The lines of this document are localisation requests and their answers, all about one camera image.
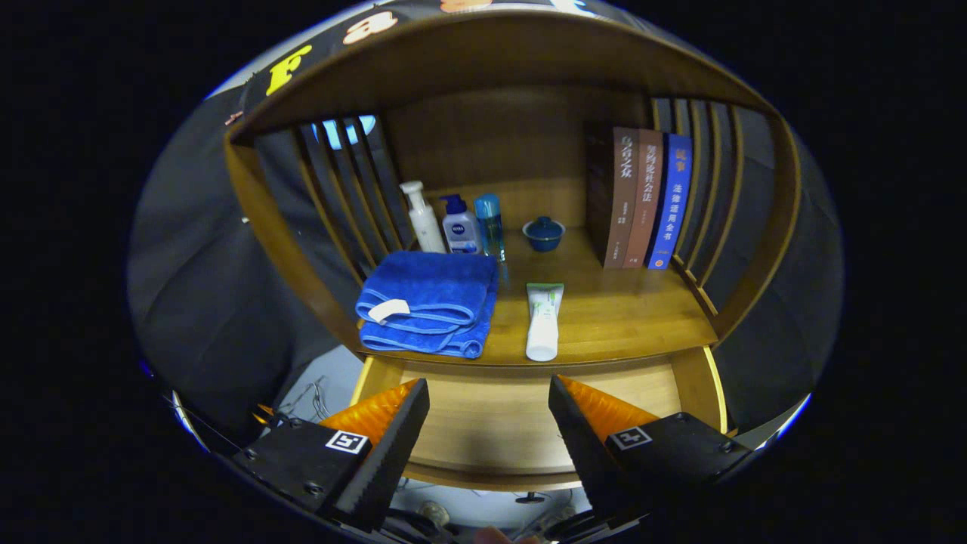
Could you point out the white tube with green print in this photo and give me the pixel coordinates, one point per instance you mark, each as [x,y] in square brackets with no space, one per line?
[542,332]

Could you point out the blue folded towel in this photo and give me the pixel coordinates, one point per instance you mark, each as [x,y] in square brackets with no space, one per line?
[438,287]

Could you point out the white bottle with blue pump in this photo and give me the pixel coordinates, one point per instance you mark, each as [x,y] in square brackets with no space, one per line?
[461,230]

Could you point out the wooden countertop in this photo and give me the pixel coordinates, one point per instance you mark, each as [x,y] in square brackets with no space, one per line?
[604,310]

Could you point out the wooden drawer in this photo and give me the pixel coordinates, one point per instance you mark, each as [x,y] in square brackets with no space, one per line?
[491,423]

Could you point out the dark brown book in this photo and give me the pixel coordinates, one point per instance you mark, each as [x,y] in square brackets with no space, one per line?
[619,204]

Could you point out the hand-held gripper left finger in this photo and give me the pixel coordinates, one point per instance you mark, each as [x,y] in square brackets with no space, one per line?
[393,461]

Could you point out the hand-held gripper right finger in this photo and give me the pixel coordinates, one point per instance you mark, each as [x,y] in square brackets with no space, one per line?
[585,453]

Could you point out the wooden cabinet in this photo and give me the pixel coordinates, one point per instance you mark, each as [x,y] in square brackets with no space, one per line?
[491,136]

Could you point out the reddish brown book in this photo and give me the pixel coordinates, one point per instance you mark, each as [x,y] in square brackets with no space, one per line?
[644,196]

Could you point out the dark blue lidded cup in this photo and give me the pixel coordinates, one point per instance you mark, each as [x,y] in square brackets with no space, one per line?
[542,236]

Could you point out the slim teal bottle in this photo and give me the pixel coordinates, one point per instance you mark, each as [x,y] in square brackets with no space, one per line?
[489,227]

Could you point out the black backdrop cloth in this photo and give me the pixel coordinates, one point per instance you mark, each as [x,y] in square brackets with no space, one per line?
[196,302]

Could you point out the blue book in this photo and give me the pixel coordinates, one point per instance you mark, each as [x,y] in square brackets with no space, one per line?
[668,204]

